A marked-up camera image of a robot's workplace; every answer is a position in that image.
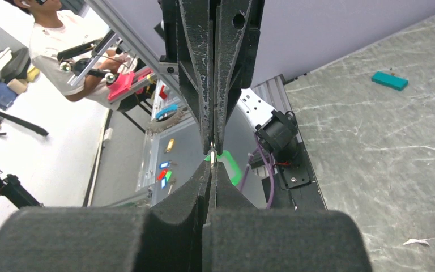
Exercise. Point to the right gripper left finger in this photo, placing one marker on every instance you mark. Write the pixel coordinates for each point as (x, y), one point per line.
(164, 237)

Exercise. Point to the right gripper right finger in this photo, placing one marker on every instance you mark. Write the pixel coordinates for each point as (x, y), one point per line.
(237, 236)

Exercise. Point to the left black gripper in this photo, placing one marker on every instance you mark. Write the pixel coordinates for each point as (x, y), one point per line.
(212, 48)

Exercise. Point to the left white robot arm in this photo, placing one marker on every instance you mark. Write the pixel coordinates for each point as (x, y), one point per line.
(266, 120)

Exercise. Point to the key tags on floor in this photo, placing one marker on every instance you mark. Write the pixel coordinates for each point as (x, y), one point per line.
(163, 167)

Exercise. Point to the person in white shirt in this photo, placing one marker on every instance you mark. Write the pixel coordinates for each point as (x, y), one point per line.
(54, 31)

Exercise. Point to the teal rectangular block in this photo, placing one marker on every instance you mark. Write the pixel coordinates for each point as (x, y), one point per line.
(389, 80)

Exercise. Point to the aluminium frame bar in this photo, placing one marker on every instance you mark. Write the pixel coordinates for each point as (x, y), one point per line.
(134, 22)

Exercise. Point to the pink fixture on frame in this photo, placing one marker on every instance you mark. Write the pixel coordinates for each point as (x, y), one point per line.
(118, 84)

